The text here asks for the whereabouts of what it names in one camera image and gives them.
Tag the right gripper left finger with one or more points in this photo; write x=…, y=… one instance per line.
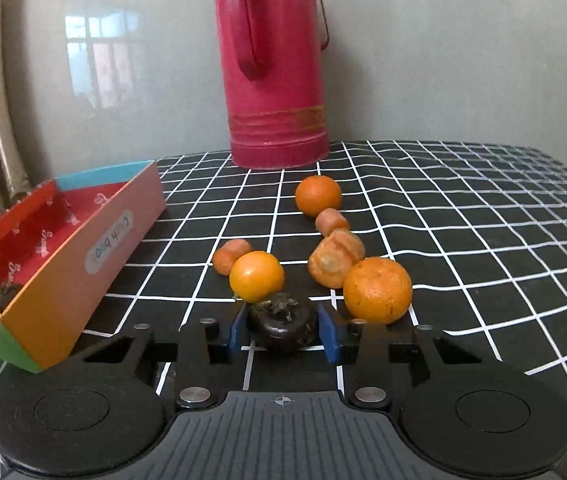
x=209, y=363

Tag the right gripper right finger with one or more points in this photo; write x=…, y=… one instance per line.
x=341, y=339

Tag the dark mangosteen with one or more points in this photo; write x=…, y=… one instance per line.
x=282, y=322
x=8, y=291

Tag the smooth yellow orange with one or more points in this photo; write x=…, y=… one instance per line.
x=256, y=276

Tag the large orange right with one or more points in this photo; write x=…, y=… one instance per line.
x=379, y=290

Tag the wrinkled peeled tangerine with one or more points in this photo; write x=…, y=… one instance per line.
x=334, y=257

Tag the small orange fruit upper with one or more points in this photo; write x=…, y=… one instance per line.
x=329, y=220

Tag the colourful cardboard box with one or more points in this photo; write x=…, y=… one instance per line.
x=65, y=243

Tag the far orange tangerine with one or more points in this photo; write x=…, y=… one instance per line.
x=317, y=193

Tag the dark mangosteen in box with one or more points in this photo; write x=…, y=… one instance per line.
x=8, y=291

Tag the red thermos flask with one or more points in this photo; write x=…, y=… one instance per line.
x=270, y=57

